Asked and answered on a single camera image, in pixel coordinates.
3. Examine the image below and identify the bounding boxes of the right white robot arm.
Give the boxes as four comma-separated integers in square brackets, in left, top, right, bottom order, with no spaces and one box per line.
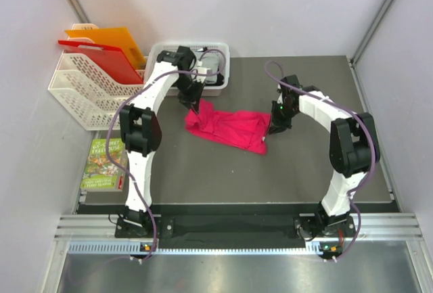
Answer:
[268,74,380,236]

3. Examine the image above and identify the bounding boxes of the orange folder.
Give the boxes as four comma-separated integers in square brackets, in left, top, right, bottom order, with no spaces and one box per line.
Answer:
[65,27,146,70]

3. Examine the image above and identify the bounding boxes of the red folder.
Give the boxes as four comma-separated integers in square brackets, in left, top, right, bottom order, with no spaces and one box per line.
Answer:
[58,40,143,85]

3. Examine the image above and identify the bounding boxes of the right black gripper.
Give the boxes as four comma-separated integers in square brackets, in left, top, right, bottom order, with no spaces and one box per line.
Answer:
[267,101,299,135]

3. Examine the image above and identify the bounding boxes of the white laundry basket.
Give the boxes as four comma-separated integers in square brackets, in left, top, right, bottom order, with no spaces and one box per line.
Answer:
[143,41,230,97]

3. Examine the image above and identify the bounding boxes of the white file organizer rack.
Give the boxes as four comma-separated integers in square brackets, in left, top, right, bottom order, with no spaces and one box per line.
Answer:
[48,24,145,131]

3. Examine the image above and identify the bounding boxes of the green treehouse book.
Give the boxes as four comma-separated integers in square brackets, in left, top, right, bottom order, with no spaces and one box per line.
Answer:
[81,138,128,192]

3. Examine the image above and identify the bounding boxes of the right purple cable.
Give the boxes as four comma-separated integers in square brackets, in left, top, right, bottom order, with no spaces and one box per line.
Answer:
[264,60,378,262]

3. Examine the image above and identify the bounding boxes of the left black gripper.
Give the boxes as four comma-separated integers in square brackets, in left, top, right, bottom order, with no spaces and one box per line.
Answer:
[174,75,206,115]

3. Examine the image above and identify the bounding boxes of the grey t shirt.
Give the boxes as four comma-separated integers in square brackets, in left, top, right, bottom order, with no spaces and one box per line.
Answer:
[196,53,220,86]

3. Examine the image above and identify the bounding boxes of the pink t shirt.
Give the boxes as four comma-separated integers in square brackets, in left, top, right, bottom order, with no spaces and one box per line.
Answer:
[185,99,271,155]

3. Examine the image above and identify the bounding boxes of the black t shirt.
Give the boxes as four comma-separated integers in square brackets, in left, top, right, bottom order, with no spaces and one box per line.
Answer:
[196,46,226,88]

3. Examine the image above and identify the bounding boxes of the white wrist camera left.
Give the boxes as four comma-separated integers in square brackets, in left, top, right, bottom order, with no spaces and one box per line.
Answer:
[195,61,212,78]

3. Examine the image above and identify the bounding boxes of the purple cable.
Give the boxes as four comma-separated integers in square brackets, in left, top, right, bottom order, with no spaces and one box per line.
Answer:
[105,48,227,262]
[264,60,378,262]

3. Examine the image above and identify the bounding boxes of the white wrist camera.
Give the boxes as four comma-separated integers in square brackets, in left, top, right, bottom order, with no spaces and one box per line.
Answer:
[195,61,212,78]
[277,85,284,105]

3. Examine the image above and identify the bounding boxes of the aluminium frame rail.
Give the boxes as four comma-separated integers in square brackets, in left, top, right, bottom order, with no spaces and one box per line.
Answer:
[54,213,422,256]

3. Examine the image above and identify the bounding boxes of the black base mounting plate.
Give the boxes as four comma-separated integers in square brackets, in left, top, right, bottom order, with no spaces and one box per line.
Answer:
[115,203,355,250]

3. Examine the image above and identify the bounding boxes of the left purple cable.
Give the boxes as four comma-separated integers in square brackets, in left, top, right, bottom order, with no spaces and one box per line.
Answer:
[105,48,227,262]

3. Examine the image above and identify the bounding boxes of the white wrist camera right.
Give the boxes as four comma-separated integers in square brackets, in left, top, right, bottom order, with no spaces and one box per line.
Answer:
[277,85,284,105]

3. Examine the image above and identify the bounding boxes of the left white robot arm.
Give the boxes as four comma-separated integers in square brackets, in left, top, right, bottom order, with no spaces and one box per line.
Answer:
[119,46,205,237]

